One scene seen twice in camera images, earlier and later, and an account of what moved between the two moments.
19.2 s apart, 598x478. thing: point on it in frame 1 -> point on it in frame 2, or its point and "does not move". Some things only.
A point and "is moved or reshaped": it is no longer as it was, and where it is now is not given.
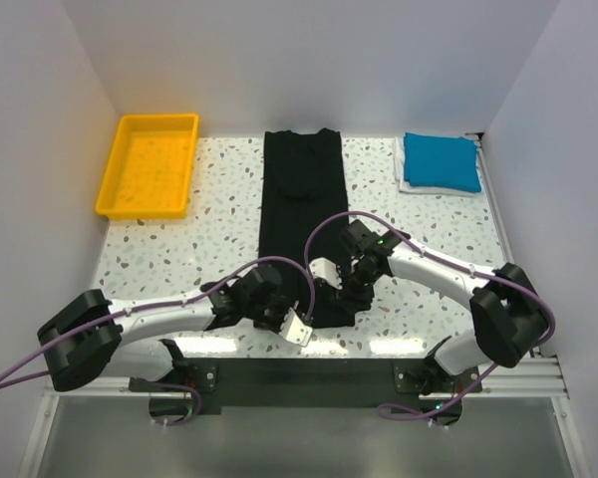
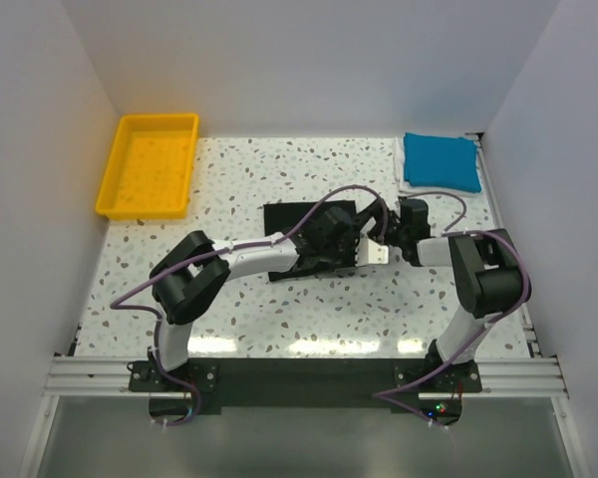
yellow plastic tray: x=150 y=169 does not move
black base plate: x=315 y=382 does not move
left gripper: x=285 y=304 -> x=352 y=240
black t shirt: x=302 y=199 is moved or reshaped
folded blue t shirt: x=441 y=161 does not move
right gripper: x=355 y=302 -> x=381 y=214
